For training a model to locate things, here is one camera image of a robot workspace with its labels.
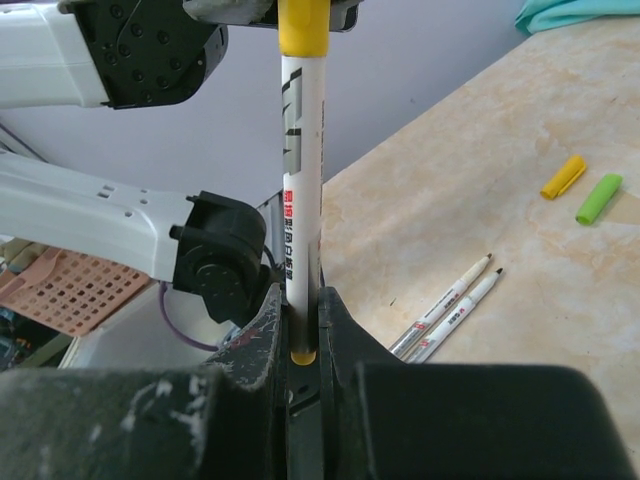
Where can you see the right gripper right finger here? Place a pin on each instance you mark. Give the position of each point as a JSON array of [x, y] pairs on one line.
[[362, 409]]

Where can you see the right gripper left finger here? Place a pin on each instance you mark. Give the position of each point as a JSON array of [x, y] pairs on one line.
[[246, 414]]

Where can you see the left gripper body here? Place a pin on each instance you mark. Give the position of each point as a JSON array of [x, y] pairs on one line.
[[159, 53]]

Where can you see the yellow cap marker pen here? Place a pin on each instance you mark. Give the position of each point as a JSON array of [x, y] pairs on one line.
[[303, 30]]

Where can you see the yellow pen cap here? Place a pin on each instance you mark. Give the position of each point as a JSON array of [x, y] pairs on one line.
[[564, 178]]

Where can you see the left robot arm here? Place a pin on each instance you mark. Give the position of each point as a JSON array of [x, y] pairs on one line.
[[95, 192]]

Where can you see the pink plastic basket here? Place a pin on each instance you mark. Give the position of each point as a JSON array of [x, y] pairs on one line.
[[70, 292]]

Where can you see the teal cloth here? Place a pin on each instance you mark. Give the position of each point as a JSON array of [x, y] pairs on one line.
[[543, 15]]

